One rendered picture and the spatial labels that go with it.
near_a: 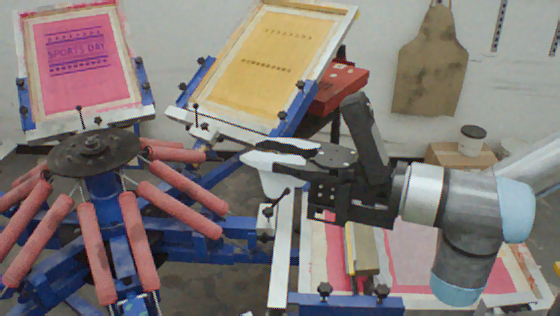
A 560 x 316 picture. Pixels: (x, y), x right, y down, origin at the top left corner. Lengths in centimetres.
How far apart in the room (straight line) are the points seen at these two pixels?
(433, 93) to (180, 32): 198
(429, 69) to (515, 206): 285
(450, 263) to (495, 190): 11
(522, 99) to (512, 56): 39
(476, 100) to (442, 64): 48
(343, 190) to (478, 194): 16
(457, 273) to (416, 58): 276
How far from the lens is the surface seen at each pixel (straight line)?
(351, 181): 52
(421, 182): 51
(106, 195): 145
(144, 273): 124
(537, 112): 387
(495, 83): 359
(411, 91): 333
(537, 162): 64
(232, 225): 141
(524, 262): 156
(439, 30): 324
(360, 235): 137
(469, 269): 57
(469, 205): 51
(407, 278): 141
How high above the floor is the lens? 196
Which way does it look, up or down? 32 degrees down
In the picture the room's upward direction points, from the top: straight up
